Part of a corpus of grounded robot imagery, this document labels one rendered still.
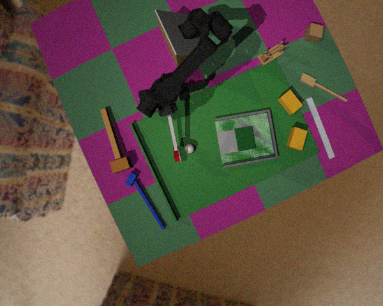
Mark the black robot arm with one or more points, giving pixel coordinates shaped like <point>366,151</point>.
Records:
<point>165,90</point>

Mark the green mat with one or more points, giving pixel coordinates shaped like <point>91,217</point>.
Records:
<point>199,179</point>

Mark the grey flat bar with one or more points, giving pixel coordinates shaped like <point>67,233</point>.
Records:
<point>320,127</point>

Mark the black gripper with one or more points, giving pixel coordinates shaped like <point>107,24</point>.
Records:
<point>183,95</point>

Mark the white ball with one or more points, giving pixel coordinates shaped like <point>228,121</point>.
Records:
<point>189,148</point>

